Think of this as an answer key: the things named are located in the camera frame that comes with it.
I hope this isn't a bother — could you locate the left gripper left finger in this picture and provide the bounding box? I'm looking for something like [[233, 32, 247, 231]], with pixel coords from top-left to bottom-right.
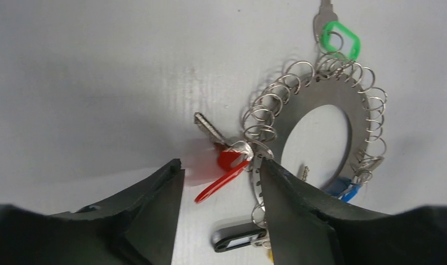
[[0, 158, 185, 264]]

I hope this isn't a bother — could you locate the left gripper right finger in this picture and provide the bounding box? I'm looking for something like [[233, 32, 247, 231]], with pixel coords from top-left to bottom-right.
[[260, 159, 447, 264]]

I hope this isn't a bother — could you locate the black key tag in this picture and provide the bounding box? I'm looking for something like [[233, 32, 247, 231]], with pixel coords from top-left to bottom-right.
[[211, 222, 267, 253]]

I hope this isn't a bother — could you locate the silver key with green tag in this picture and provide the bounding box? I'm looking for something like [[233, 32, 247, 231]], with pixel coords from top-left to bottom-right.
[[313, 0, 338, 43]]

